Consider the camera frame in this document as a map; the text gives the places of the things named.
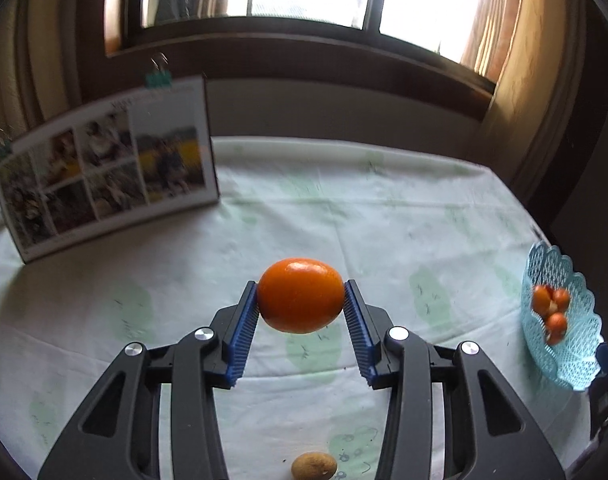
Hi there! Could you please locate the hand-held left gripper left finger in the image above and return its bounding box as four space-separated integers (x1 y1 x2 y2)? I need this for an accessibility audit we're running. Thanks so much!
36 280 259 480

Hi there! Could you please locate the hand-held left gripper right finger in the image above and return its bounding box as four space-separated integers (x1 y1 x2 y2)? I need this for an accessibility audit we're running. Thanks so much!
344 279 567 480

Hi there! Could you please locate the light blue lace basket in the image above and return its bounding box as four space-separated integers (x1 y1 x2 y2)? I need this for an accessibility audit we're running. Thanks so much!
521 240 604 392

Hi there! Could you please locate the large orange with stem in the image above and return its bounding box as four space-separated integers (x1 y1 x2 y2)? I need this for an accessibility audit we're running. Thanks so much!
257 257 345 335

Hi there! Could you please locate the brown kiwi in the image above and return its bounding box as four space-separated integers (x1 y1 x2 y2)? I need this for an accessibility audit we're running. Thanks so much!
290 451 339 480

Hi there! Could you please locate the photo collage board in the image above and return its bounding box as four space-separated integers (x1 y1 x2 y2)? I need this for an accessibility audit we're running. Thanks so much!
0 75 221 264

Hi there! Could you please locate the beige curtain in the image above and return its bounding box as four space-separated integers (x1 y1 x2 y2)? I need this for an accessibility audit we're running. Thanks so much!
464 0 587 188
0 0 110 131

